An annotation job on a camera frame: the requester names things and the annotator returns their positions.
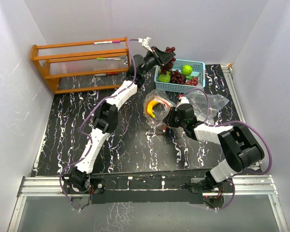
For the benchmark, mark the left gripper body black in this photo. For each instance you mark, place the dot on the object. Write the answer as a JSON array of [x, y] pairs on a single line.
[[150, 62]]

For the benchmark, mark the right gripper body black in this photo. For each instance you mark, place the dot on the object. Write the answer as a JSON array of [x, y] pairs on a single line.
[[174, 120]]

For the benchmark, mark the dark purple fake grapes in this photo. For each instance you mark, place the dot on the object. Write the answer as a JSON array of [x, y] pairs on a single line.
[[168, 67]]

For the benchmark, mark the zip bag red seal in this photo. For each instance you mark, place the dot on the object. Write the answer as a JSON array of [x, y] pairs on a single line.
[[206, 106]]

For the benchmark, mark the green bumpy fake fruit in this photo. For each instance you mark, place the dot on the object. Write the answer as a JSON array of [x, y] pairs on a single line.
[[186, 70]]

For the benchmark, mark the zip bag with grapes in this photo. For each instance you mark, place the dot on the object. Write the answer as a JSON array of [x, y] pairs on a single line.
[[161, 110]]

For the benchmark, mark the green fake chili pepper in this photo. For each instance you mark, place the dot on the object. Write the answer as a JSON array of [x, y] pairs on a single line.
[[189, 77]]

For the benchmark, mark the yellow fake banana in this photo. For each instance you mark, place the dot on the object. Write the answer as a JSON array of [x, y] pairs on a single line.
[[150, 106]]

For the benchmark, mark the light blue plastic basket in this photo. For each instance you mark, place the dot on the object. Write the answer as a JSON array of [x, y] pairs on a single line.
[[198, 71]]

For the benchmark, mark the red fake grape bunch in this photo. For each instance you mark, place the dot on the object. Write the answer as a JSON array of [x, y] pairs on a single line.
[[193, 81]]

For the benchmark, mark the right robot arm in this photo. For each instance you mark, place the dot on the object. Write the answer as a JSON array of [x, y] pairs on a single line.
[[239, 146]]

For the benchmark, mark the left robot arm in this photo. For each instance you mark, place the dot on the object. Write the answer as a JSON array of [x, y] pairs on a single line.
[[103, 119]]

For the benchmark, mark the pink white marker pen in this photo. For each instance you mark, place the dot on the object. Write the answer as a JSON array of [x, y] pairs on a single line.
[[107, 42]]

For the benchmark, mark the red black item on shelf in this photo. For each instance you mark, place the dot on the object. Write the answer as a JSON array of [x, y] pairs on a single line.
[[107, 73]]

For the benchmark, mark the green white marker pen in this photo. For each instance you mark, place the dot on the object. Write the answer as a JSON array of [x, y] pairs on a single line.
[[116, 59]]

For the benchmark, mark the black base crossbar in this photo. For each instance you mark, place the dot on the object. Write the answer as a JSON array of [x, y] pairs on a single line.
[[153, 187]]

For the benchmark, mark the wooden shelf rack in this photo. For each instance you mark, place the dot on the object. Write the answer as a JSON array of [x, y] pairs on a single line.
[[57, 61]]

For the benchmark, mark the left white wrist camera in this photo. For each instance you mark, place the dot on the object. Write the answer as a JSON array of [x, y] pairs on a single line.
[[145, 43]]

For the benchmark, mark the aluminium frame rail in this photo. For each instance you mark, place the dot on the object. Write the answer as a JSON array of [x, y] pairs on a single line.
[[149, 203]]

